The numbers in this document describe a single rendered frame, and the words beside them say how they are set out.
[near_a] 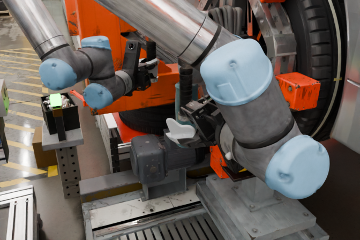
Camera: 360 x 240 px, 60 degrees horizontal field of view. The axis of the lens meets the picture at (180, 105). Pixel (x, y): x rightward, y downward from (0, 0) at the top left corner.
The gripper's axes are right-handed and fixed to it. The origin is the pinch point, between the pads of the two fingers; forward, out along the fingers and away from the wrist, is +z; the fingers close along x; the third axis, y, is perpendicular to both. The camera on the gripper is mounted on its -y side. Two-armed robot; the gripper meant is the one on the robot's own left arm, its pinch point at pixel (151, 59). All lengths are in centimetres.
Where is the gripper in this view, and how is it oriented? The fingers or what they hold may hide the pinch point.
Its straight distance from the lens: 116.2
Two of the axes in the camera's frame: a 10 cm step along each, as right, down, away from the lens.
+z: 3.8, -3.7, 8.5
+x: 9.2, 0.9, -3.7
